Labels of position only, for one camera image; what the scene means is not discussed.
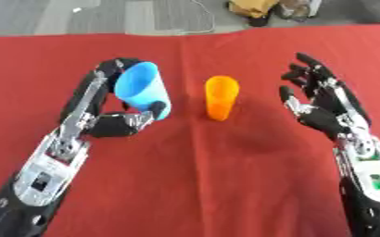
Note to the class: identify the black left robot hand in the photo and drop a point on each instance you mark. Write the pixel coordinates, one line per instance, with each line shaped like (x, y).
(111, 124)

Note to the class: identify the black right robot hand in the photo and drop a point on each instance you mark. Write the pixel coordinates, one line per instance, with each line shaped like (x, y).
(324, 114)

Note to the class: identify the blue plastic cup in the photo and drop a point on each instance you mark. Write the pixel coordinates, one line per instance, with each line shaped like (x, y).
(143, 89)

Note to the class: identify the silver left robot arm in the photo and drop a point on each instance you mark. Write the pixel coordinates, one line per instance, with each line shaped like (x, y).
(35, 179)

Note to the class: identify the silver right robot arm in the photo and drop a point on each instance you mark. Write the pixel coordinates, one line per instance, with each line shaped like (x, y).
(367, 185)

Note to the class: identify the orange plastic cup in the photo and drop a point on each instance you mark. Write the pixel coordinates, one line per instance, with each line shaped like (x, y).
(221, 97)

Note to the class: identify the tan bag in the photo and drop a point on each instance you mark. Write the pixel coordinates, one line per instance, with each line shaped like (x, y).
(252, 8)

